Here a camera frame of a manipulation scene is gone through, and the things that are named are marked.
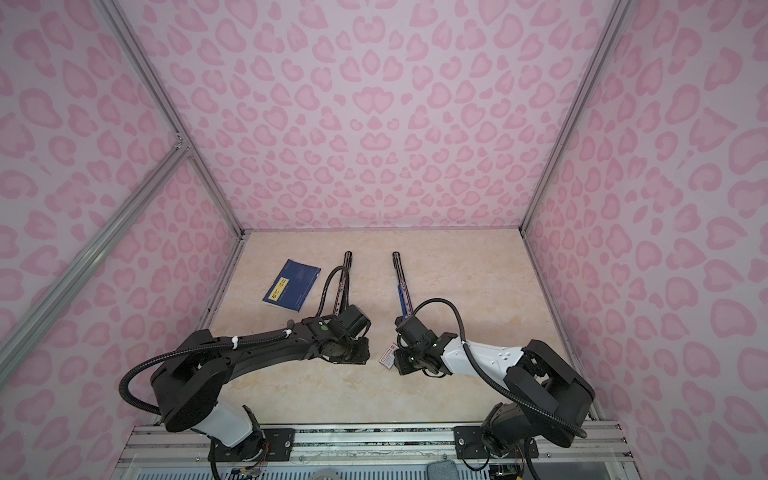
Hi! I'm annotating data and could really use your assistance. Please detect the red white staple box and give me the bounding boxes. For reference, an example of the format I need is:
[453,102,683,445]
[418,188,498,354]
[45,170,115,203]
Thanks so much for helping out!
[378,343,398,370]

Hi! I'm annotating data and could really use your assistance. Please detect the blue long stapler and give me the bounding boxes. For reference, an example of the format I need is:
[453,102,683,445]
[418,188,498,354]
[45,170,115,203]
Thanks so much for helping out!
[392,251,413,318]

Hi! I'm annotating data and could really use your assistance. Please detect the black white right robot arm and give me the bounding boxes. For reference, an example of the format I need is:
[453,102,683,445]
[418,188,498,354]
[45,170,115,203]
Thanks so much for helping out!
[394,315,595,458]

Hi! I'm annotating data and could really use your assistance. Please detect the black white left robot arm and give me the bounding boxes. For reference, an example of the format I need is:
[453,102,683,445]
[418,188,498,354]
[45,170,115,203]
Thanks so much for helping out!
[150,305,371,461]

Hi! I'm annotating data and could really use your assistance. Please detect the dark blue booklet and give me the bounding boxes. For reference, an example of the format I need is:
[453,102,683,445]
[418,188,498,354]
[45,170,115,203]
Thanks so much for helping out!
[263,259,321,312]

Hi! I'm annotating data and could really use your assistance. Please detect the grey cloth pad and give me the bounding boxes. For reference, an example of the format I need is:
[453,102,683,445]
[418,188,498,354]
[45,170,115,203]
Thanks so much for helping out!
[425,460,460,480]

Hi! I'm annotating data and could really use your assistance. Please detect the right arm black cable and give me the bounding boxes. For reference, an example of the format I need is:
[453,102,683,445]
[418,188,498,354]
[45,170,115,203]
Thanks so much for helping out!
[407,297,589,439]

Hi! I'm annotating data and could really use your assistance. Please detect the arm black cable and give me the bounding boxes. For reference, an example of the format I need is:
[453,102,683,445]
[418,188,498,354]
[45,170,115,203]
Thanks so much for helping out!
[118,265,349,416]
[407,297,589,439]

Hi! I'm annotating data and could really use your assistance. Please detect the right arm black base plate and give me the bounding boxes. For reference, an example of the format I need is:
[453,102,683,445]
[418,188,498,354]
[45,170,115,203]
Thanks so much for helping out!
[452,425,539,460]

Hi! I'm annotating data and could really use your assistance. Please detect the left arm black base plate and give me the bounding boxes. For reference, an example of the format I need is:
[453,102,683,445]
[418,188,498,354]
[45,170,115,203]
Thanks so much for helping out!
[208,428,296,463]

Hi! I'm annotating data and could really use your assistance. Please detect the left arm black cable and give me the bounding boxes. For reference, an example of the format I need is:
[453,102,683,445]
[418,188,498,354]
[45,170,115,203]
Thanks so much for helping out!
[118,265,349,416]

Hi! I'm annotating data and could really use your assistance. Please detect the aluminium front rail frame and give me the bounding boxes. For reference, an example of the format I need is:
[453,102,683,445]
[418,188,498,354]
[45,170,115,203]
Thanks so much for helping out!
[112,421,639,479]

